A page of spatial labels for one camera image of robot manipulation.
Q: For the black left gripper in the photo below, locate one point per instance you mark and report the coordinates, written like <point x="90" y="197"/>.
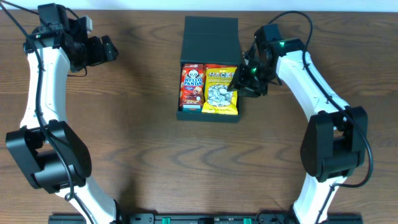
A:
<point x="97" y="56"/>

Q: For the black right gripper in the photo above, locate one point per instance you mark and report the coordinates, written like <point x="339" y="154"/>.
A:
<point x="239" y="83"/>

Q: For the dark green box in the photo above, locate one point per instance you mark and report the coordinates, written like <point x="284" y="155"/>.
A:
<point x="210" y="40"/>

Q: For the red Hello Panda box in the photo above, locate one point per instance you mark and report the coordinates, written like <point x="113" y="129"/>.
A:
<point x="192" y="84"/>

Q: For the yellow Hacks candy bag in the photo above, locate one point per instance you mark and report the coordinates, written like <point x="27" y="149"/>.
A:
<point x="218" y="99"/>

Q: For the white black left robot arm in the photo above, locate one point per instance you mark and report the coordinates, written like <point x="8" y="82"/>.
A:
<point x="46" y="149"/>

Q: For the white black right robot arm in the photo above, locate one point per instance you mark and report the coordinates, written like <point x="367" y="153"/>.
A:
<point x="335" y="151"/>

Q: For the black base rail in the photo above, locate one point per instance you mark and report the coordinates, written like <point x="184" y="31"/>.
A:
<point x="205" y="219"/>

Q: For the teal Good Day cookie box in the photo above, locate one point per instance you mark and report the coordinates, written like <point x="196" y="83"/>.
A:
<point x="191" y="108"/>

